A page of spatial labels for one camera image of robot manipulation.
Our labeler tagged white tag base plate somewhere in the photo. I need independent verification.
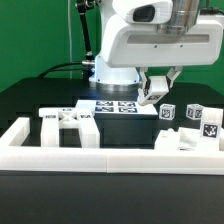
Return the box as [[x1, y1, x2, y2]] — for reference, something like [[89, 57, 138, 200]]
[[76, 100, 158, 116]]

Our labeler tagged white chair back part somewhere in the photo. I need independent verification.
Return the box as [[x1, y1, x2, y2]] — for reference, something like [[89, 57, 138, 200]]
[[39, 107, 100, 148]]

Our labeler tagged white chair seat part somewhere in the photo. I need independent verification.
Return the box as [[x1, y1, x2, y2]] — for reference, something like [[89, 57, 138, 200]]
[[154, 127, 224, 152]]

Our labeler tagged white U-shaped frame fence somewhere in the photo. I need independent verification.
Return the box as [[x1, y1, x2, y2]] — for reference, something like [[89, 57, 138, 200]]
[[0, 117, 224, 175]]

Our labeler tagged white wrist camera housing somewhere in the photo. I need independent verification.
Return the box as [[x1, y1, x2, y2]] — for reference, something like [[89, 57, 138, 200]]
[[112, 0, 173, 24]]

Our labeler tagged black pole with clamp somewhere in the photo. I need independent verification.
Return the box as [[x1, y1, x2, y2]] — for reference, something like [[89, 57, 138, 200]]
[[75, 0, 95, 66]]

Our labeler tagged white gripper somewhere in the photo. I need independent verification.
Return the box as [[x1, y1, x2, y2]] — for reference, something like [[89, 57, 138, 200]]
[[101, 15, 223, 94]]

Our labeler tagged black cable bundle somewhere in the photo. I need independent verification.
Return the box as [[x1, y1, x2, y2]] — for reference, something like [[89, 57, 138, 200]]
[[37, 61, 91, 79]]

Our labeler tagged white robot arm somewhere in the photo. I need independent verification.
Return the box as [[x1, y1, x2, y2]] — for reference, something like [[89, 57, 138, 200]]
[[96, 0, 224, 69]]

